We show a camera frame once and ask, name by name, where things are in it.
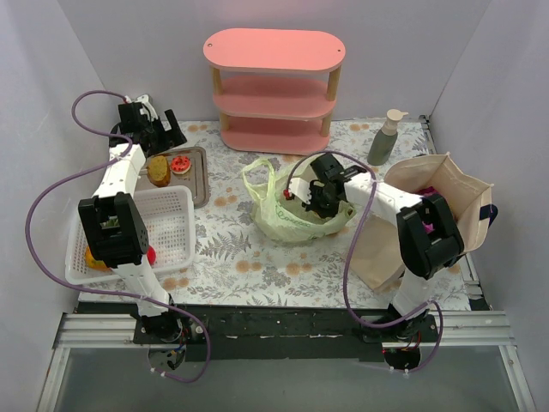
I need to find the yellow toy madeleine cake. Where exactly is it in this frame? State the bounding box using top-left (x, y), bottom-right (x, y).
top-left (147, 155), bottom-right (172, 187)

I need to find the red frosted toy donut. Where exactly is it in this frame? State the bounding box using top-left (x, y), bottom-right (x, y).
top-left (170, 155), bottom-right (192, 175)

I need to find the green plastic grocery bag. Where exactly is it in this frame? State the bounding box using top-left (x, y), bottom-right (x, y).
top-left (241, 158), bottom-right (356, 243)

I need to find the beige canvas tote bag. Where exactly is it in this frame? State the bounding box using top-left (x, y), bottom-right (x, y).
top-left (349, 154), bottom-right (497, 291)

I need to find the purple snack package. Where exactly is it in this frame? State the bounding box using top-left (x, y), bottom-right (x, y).
top-left (418, 184), bottom-right (441, 235)

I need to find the red toy apple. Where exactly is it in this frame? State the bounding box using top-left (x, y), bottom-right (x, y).
top-left (147, 245), bottom-right (157, 265)

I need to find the toy pineapple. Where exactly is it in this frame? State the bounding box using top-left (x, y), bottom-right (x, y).
top-left (85, 247), bottom-right (111, 272)

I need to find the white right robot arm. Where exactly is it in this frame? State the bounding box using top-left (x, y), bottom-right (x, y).
top-left (287, 150), bottom-right (464, 342)

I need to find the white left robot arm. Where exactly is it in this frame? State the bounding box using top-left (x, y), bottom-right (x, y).
top-left (78, 134), bottom-right (183, 343)

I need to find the stainless steel tray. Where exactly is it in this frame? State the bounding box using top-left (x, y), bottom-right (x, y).
top-left (136, 146), bottom-right (210, 209)

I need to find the grey pump soap bottle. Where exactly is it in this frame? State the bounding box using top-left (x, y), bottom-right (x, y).
top-left (367, 109), bottom-right (408, 166)

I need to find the white plastic basket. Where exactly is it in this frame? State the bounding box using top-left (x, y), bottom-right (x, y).
top-left (65, 186), bottom-right (196, 285)

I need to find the floral patterned table mat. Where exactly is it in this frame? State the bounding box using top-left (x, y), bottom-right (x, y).
top-left (79, 118), bottom-right (473, 310)

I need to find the pink three-tier shelf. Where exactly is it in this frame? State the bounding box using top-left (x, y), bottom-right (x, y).
top-left (203, 28), bottom-right (346, 155)

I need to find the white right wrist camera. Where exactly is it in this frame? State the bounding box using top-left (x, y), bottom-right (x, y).
top-left (285, 178), bottom-right (312, 204)

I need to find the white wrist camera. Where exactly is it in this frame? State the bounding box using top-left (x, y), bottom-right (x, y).
top-left (285, 178), bottom-right (312, 204)
top-left (131, 94), bottom-right (158, 120)

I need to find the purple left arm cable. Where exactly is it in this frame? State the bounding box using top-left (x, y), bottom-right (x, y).
top-left (24, 90), bottom-right (214, 384)

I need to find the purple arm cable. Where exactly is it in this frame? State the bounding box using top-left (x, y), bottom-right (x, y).
top-left (285, 150), bottom-right (443, 373)
top-left (24, 90), bottom-right (214, 384)

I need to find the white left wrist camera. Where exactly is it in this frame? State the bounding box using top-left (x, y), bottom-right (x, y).
top-left (131, 94), bottom-right (158, 120)

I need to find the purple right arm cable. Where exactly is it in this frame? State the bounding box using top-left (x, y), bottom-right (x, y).
top-left (285, 150), bottom-right (443, 373)

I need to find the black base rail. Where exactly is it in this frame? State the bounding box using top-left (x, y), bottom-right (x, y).
top-left (132, 304), bottom-right (441, 361)

